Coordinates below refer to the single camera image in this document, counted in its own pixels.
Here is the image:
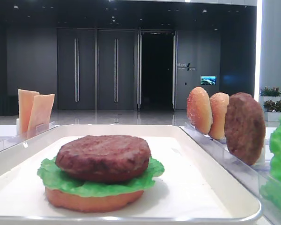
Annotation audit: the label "sesame bun half outer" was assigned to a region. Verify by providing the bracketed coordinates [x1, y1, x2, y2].
[187, 87, 213, 135]

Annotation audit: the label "dark double door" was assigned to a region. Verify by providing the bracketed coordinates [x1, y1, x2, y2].
[57, 29, 95, 110]
[98, 30, 134, 110]

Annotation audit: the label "white rectangular tray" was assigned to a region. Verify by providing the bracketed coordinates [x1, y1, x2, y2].
[0, 125, 262, 225]

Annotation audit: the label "potted plants in planter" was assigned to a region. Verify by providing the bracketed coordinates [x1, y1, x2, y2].
[259, 87, 281, 122]

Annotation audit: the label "dark double door middle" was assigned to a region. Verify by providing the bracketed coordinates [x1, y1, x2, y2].
[98, 30, 134, 110]

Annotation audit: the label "left clear acrylic rail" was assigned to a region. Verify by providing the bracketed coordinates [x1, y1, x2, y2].
[0, 119, 57, 152]

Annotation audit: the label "wall display screen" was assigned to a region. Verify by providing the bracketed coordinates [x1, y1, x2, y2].
[200, 76, 216, 85]

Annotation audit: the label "orange cheese slice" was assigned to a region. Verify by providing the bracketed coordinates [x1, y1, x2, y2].
[18, 89, 40, 134]
[27, 94, 55, 138]

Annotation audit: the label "right clear acrylic rail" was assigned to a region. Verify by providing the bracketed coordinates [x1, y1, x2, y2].
[183, 122, 281, 225]

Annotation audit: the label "clear acrylic rail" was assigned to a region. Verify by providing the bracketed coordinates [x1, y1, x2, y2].
[183, 122, 281, 225]
[0, 119, 57, 152]

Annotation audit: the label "orange cheese slice rear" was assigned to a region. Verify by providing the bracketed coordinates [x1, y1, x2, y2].
[18, 89, 40, 134]

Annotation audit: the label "orange cheese slice front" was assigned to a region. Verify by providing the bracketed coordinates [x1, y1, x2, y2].
[27, 94, 55, 138]

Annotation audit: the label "brown meat patty on burger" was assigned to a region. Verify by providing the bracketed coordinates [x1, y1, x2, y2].
[55, 135, 151, 183]

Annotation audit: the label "green lettuce leaf on burger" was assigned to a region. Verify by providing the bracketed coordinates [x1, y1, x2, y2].
[37, 157, 164, 197]

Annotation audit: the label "sesame bun half inner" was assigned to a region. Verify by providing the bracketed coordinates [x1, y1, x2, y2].
[208, 92, 229, 140]

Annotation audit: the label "green lettuce leaf standing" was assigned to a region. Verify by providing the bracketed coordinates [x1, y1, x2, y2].
[260, 117, 281, 210]

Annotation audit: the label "brown meat patty standing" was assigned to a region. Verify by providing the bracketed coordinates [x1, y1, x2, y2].
[224, 92, 266, 165]

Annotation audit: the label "bottom bun slice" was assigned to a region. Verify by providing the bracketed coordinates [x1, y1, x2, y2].
[45, 187, 144, 213]

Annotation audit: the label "sesame bun half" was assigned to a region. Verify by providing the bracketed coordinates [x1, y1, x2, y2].
[208, 92, 229, 140]
[187, 87, 213, 135]

